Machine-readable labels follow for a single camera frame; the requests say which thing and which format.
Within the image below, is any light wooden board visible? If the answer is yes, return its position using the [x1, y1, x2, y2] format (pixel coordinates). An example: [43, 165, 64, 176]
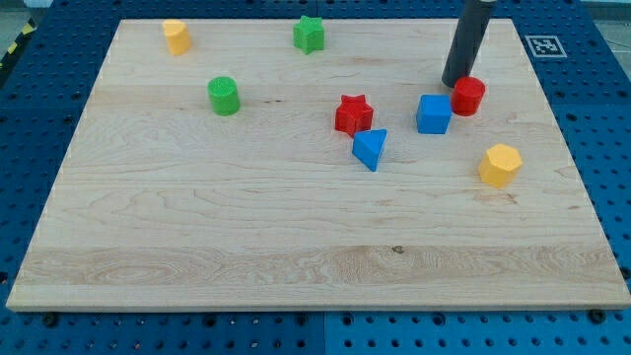
[7, 19, 630, 313]

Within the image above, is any blue cube block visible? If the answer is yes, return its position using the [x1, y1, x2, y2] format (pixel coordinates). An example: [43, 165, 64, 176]
[416, 95, 453, 134]

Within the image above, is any blue triangle block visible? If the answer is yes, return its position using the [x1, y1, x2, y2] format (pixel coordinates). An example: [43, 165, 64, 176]
[352, 129, 387, 172]

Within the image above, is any red star block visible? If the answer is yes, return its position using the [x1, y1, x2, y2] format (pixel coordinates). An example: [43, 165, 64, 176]
[334, 95, 374, 137]

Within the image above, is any green cylinder block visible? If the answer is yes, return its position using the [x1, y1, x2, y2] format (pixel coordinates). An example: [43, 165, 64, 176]
[207, 76, 241, 116]

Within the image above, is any green star block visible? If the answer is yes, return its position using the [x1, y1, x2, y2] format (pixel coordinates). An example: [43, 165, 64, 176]
[293, 15, 325, 55]

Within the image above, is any red cylinder block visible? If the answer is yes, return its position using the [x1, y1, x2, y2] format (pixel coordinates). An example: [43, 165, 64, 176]
[451, 76, 486, 116]

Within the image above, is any yellow hexagon block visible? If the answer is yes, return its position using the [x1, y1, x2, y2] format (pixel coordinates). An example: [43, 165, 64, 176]
[477, 143, 523, 188]

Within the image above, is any yellow rounded block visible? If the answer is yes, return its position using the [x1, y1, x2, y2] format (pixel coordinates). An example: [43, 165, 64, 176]
[162, 19, 191, 56]

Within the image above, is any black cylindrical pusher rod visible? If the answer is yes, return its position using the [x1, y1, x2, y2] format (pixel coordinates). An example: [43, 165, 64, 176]
[442, 0, 497, 89]

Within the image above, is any white fiducial marker tag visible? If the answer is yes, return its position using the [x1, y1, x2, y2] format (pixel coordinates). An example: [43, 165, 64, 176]
[526, 35, 567, 58]

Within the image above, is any yellow black hazard tape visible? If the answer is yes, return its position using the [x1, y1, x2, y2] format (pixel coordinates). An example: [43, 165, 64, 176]
[1, 19, 37, 71]

